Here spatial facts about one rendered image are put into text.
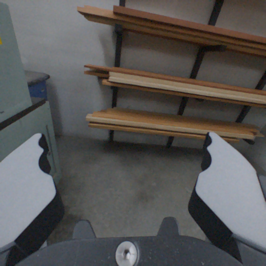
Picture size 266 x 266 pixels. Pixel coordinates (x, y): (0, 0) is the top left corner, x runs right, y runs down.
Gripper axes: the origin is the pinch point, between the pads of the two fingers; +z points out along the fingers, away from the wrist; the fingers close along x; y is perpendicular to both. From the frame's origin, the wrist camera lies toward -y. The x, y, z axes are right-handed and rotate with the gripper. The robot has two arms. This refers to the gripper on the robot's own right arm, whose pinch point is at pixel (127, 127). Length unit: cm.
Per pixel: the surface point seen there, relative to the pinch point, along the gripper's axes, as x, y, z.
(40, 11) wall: -90, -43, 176
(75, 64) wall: -65, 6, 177
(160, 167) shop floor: 46, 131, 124
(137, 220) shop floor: 8, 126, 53
